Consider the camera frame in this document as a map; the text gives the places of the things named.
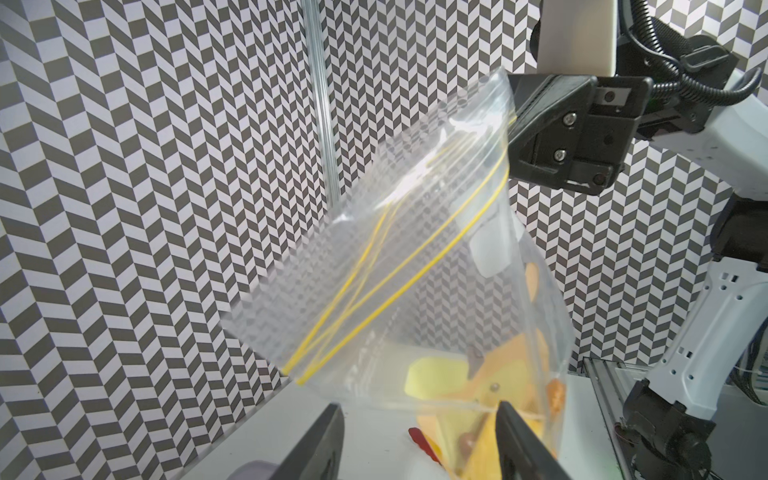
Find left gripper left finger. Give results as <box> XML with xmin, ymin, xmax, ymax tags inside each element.
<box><xmin>270</xmin><ymin>403</ymin><xmax>345</xmax><ymax>480</ymax></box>

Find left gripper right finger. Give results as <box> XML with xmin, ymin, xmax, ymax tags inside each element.
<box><xmin>495</xmin><ymin>401</ymin><xmax>571</xmax><ymax>480</ymax></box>

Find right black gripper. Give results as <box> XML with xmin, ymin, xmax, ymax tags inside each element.
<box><xmin>507</xmin><ymin>74</ymin><xmax>652</xmax><ymax>195</ymax></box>

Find red metal tongs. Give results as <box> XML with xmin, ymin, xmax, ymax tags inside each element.
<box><xmin>408</xmin><ymin>427</ymin><xmax>442</xmax><ymax>465</ymax></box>

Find clear resealable bag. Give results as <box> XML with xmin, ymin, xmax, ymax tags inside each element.
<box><xmin>223</xmin><ymin>70</ymin><xmax>573</xmax><ymax>479</ymax></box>

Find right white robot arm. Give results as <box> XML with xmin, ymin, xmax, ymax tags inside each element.
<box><xmin>512</xmin><ymin>86</ymin><xmax>767</xmax><ymax>479</ymax></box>

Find lavender plastic tray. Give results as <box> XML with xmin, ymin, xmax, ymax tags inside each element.
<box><xmin>227</xmin><ymin>460</ymin><xmax>278</xmax><ymax>480</ymax></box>

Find aluminium mounting rail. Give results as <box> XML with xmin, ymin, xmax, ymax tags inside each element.
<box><xmin>581</xmin><ymin>358</ymin><xmax>635</xmax><ymax>479</ymax></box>

